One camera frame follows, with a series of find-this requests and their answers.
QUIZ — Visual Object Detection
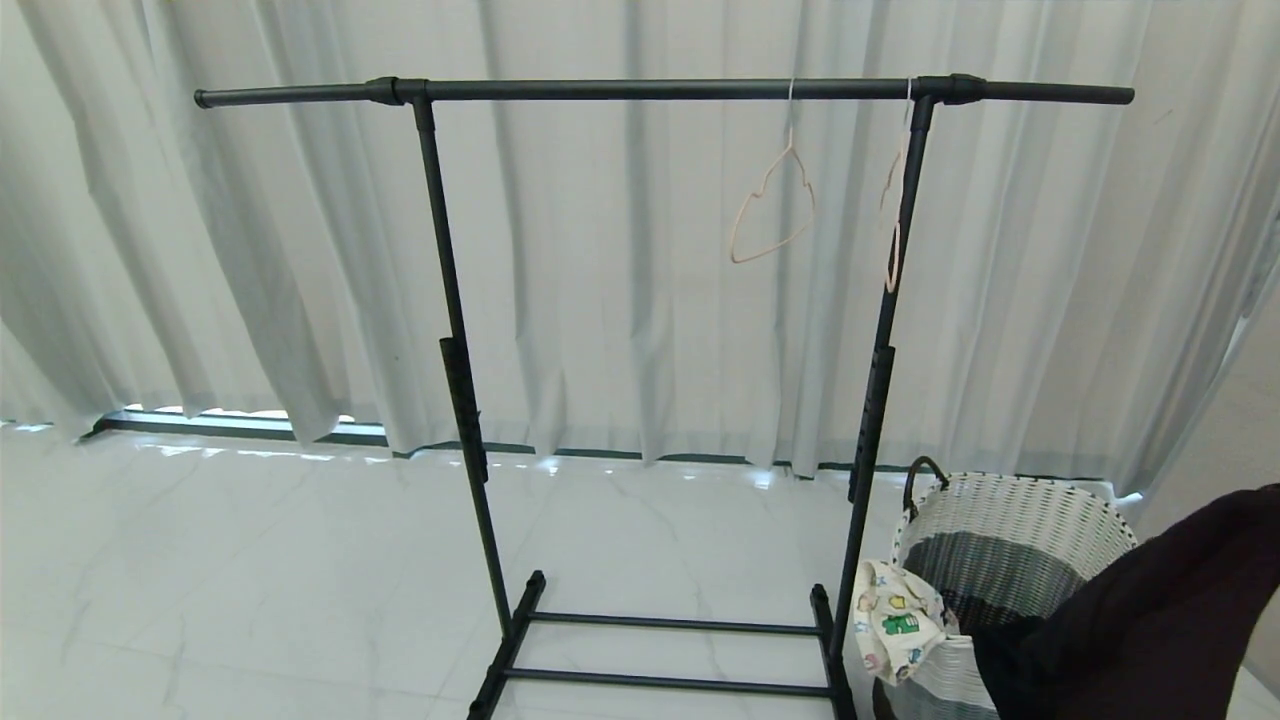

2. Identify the pink clothes hanger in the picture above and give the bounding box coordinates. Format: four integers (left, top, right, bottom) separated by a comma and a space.
879, 100, 913, 295
729, 95, 818, 266

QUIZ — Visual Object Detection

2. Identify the black garment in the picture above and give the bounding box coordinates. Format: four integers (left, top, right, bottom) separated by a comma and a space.
973, 484, 1280, 720

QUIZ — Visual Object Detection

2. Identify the black clothes rack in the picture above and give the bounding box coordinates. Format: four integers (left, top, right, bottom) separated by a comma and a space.
193, 73, 1137, 720

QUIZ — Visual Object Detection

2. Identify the white laundry basket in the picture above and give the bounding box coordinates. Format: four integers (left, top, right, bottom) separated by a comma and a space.
872, 456, 1141, 720

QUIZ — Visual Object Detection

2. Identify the white curtain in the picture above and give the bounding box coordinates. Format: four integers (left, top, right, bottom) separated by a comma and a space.
0, 0, 1280, 498

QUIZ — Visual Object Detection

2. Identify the cream printed garment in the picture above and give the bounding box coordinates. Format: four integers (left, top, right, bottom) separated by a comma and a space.
853, 559, 964, 687

